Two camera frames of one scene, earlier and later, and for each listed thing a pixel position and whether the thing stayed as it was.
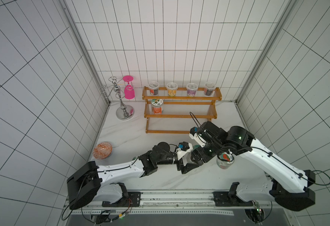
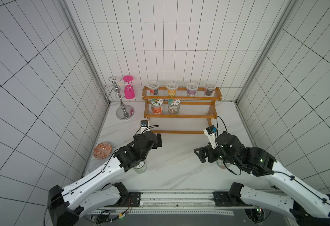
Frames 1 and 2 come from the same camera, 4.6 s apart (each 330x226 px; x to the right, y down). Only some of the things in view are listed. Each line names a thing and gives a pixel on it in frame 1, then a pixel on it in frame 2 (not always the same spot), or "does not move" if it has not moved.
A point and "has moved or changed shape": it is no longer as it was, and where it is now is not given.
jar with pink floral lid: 195,146 has moved or changed shape
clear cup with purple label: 191,89 does not move
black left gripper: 186,168 → 159,142
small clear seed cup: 209,88 does not move
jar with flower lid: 157,106 does not move
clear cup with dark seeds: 153,87 does not move
